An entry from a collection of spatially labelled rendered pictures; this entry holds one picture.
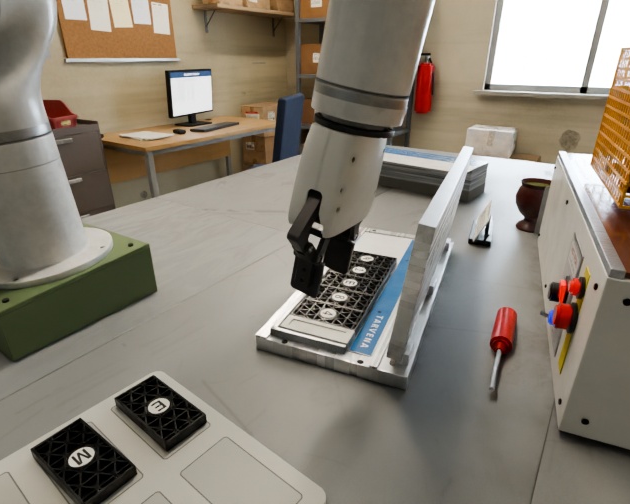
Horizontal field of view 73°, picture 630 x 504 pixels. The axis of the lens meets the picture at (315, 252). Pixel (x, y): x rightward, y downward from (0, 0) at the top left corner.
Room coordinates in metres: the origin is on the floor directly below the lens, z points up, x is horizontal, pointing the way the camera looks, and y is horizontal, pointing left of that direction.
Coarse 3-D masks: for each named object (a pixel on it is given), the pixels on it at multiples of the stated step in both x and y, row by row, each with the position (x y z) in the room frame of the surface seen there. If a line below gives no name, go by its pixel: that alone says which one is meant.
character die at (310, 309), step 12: (312, 300) 0.55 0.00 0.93; (300, 312) 0.52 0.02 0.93; (312, 312) 0.52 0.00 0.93; (324, 312) 0.52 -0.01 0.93; (336, 312) 0.52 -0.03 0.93; (348, 312) 0.52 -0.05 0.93; (360, 312) 0.52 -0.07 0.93; (336, 324) 0.49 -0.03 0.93; (348, 324) 0.49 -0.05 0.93; (360, 324) 0.50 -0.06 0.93
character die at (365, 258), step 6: (354, 252) 0.72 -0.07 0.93; (360, 252) 0.72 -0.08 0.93; (354, 258) 0.70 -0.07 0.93; (360, 258) 0.70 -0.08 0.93; (366, 258) 0.70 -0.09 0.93; (372, 258) 0.70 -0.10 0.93; (378, 258) 0.70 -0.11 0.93; (384, 258) 0.70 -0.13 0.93; (390, 258) 0.70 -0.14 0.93; (396, 258) 0.70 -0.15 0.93; (366, 264) 0.67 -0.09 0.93; (372, 264) 0.68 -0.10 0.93; (378, 264) 0.67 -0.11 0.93; (384, 264) 0.68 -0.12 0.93; (390, 264) 0.67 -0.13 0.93
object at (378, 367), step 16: (448, 240) 0.77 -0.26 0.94; (448, 256) 0.73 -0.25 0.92; (432, 288) 0.59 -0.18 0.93; (288, 304) 0.56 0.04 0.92; (432, 304) 0.56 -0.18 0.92; (272, 320) 0.51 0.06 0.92; (416, 320) 0.52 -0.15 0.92; (256, 336) 0.48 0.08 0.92; (272, 336) 0.48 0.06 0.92; (384, 336) 0.47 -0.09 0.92; (416, 336) 0.48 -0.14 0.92; (272, 352) 0.47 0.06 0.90; (288, 352) 0.46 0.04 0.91; (304, 352) 0.45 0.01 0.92; (320, 352) 0.44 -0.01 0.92; (336, 352) 0.44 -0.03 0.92; (352, 352) 0.44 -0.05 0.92; (384, 352) 0.44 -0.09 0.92; (416, 352) 0.45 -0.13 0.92; (336, 368) 0.43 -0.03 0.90; (352, 368) 0.42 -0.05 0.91; (368, 368) 0.42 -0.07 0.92; (384, 368) 0.41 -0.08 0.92; (400, 368) 0.41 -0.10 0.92; (400, 384) 0.40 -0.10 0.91
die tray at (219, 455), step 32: (96, 416) 0.35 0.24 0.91; (128, 448) 0.31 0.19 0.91; (160, 448) 0.31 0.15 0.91; (192, 448) 0.31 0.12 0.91; (224, 448) 0.31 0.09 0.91; (256, 448) 0.31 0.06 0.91; (0, 480) 0.27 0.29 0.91; (32, 480) 0.27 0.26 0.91; (160, 480) 0.27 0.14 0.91; (192, 480) 0.27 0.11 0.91; (224, 480) 0.27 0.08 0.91; (256, 480) 0.27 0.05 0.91; (288, 480) 0.27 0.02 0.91
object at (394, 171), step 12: (444, 156) 1.29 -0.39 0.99; (384, 168) 1.29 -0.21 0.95; (396, 168) 1.27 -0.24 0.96; (408, 168) 1.24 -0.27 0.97; (420, 168) 1.22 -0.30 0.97; (480, 168) 1.17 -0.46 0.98; (384, 180) 1.29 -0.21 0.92; (396, 180) 1.26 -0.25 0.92; (408, 180) 1.24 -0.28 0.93; (420, 180) 1.21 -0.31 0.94; (432, 180) 1.19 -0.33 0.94; (468, 180) 1.13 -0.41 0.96; (480, 180) 1.19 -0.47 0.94; (420, 192) 1.21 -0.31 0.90; (432, 192) 1.19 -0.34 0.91; (468, 192) 1.12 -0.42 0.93; (480, 192) 1.20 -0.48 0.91
